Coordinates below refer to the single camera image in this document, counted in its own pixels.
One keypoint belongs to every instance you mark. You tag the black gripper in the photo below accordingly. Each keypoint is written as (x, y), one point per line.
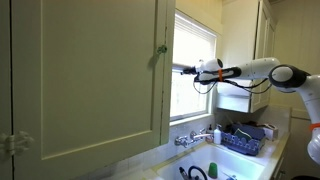
(192, 70)

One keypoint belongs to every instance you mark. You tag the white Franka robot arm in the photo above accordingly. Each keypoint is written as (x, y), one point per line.
(260, 68)

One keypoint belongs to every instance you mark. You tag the green cabinet door latch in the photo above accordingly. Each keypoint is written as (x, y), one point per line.
(162, 49)

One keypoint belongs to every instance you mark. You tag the white paper towel roll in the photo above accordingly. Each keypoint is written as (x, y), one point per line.
(233, 96)

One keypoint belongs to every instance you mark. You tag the white soap pump bottle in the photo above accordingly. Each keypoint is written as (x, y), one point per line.
(217, 136)

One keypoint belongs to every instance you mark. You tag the yellow green scrub sponge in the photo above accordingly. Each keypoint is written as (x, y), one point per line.
(242, 135)

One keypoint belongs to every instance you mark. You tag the white cabinet door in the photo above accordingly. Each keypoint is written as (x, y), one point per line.
(93, 83)

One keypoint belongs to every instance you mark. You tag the blue dish rack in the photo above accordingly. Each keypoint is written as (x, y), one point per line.
(243, 146)

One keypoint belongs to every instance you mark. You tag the white kitchen sink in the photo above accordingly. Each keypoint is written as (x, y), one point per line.
(230, 160)

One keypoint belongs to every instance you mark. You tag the black item in sink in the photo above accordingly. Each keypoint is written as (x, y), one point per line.
(197, 171)

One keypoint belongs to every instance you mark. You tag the green plastic cup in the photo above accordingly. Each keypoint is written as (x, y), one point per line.
(213, 170)

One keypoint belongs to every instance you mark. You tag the small white box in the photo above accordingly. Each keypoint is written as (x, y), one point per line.
(271, 132)

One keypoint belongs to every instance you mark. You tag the cream base cabinet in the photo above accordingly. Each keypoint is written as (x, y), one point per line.
(279, 170)

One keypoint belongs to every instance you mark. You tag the chrome wall faucet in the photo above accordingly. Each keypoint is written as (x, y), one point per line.
(193, 136)

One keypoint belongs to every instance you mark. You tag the cream wall cabinet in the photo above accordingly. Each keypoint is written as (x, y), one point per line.
(263, 33)

